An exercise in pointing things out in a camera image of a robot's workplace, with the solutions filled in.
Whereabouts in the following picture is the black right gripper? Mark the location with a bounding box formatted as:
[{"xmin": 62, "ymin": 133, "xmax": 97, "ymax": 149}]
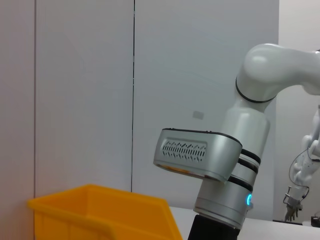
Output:
[{"xmin": 187, "ymin": 214, "xmax": 242, "ymax": 240}]

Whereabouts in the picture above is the white humanoid robot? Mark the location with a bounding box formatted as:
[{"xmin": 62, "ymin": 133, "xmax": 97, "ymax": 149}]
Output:
[{"xmin": 283, "ymin": 103, "xmax": 320, "ymax": 223}]

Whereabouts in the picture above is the yellow plastic bin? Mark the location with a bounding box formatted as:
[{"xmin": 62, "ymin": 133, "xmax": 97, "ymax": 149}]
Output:
[{"xmin": 27, "ymin": 183, "xmax": 185, "ymax": 240}]

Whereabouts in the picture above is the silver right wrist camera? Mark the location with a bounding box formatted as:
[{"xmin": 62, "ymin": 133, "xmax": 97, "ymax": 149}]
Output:
[{"xmin": 152, "ymin": 128, "xmax": 244, "ymax": 185}]

